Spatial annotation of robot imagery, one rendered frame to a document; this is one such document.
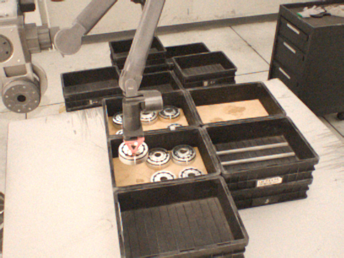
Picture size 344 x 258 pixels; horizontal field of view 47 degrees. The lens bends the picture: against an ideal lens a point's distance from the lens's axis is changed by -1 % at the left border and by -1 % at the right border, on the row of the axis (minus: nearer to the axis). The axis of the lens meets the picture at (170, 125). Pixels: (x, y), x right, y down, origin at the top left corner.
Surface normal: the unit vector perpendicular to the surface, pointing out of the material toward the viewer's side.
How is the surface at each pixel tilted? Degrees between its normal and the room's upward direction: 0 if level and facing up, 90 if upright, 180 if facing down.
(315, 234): 0
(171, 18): 90
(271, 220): 0
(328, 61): 90
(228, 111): 0
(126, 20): 90
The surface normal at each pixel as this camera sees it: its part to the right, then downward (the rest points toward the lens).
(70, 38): 0.26, 0.19
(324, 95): 0.29, 0.58
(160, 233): 0.00, -0.80
